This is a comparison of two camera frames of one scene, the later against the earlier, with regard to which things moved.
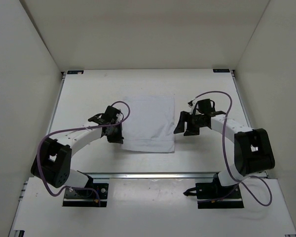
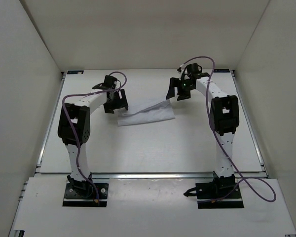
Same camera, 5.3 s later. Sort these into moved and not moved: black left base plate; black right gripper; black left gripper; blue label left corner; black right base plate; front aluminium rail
Moved: black right gripper; black left gripper
Not moved: blue label left corner; black right base plate; front aluminium rail; black left base plate
